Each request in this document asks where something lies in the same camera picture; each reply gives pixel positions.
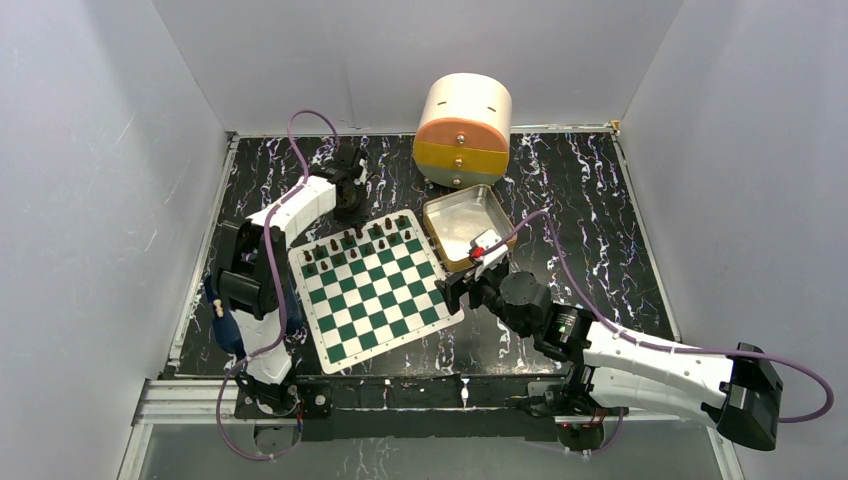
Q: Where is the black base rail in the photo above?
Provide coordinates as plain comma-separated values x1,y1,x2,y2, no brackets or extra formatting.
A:
251,374,631,445

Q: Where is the green white chess board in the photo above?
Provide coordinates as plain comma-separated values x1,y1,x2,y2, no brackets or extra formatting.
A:
288,209,464,374

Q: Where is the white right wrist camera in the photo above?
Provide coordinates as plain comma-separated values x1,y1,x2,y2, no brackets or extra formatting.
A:
469,229,517,280

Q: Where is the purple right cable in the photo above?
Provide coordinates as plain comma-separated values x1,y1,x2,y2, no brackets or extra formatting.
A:
473,209,836,456

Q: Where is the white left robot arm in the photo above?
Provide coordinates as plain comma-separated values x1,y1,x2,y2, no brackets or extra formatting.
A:
204,144,368,416

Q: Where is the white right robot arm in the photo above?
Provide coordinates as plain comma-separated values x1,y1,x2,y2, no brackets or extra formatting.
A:
435,271,783,451

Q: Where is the blue tin tray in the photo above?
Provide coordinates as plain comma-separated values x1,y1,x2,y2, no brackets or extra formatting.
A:
203,275,303,360

